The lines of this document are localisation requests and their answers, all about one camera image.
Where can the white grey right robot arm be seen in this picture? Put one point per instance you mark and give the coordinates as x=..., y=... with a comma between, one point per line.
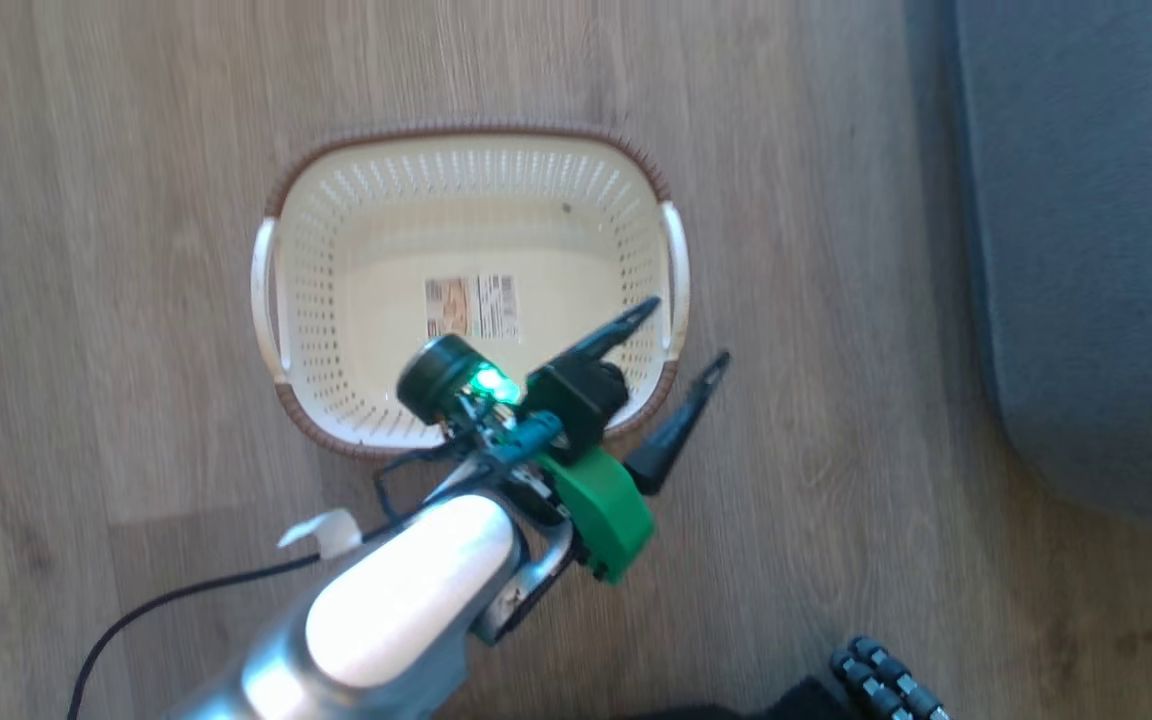
x=406, y=590

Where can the black cylindrical wrist unit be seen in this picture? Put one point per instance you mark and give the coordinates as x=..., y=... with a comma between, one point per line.
x=436, y=378

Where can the printed paper basket label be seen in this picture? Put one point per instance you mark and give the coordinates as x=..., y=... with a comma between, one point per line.
x=471, y=308

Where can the grey fabric sofa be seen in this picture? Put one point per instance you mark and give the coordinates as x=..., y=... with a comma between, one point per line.
x=1096, y=250

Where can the white perforated plastic laundry basket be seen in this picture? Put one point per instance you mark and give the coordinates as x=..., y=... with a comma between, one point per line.
x=386, y=300

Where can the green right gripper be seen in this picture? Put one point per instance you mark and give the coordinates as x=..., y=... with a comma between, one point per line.
x=604, y=515

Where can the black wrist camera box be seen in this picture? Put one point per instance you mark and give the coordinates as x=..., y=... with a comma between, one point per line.
x=576, y=400

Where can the black grey roller wheel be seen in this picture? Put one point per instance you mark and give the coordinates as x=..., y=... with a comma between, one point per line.
x=886, y=680

